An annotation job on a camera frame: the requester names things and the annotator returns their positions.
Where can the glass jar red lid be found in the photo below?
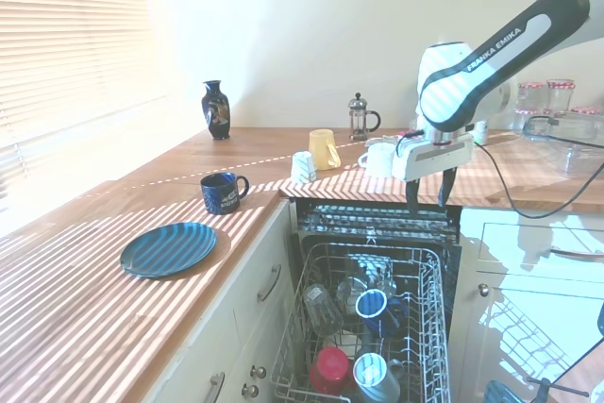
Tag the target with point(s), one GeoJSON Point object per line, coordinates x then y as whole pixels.
{"type": "Point", "coordinates": [587, 111]}
{"type": "Point", "coordinates": [525, 119]}
{"type": "Point", "coordinates": [531, 96]}
{"type": "Point", "coordinates": [561, 94]}

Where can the grey mug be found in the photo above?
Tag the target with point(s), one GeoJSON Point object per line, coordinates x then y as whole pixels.
{"type": "Point", "coordinates": [375, 377]}

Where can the clear glass baking dish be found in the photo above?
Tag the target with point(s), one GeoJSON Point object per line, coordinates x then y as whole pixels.
{"type": "Point", "coordinates": [575, 139]}

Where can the round metal knob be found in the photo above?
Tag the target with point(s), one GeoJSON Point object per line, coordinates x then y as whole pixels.
{"type": "Point", "coordinates": [483, 289]}
{"type": "Point", "coordinates": [258, 371]}
{"type": "Point", "coordinates": [250, 391]}

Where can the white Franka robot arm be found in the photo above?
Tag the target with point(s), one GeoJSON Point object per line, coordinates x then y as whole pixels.
{"type": "Point", "coordinates": [495, 54]}

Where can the dark blue painted vase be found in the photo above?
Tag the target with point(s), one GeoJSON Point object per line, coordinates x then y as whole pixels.
{"type": "Point", "coordinates": [216, 110]}

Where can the clear drinking glass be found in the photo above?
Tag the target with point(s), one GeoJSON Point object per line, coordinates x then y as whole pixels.
{"type": "Point", "coordinates": [375, 273]}

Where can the glass French press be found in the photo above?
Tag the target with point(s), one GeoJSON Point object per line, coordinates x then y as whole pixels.
{"type": "Point", "coordinates": [358, 117]}

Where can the blue plate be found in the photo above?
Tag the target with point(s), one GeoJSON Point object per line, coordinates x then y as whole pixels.
{"type": "Point", "coordinates": [167, 249]}

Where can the dark blue printed mug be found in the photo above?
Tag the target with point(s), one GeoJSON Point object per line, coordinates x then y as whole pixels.
{"type": "Point", "coordinates": [219, 195]}

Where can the small white striped cup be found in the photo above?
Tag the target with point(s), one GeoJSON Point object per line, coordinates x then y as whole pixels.
{"type": "Point", "coordinates": [303, 168]}

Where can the small white bottle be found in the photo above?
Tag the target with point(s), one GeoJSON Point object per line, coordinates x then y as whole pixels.
{"type": "Point", "coordinates": [481, 133]}

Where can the blue mug white inside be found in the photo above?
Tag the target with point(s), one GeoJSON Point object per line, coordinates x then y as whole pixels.
{"type": "Point", "coordinates": [373, 305]}

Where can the red plastic cup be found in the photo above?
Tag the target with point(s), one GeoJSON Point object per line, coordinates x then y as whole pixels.
{"type": "Point", "coordinates": [330, 370]}

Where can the white window blind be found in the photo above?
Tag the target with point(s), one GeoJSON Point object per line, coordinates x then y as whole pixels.
{"type": "Point", "coordinates": [71, 44]}

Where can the yellow mug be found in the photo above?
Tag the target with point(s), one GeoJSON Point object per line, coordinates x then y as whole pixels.
{"type": "Point", "coordinates": [322, 150]}

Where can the clear glass tumbler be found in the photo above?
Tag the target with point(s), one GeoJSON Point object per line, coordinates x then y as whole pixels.
{"type": "Point", "coordinates": [323, 308]}

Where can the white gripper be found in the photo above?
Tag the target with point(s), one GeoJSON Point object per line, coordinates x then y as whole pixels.
{"type": "Point", "coordinates": [434, 157]}

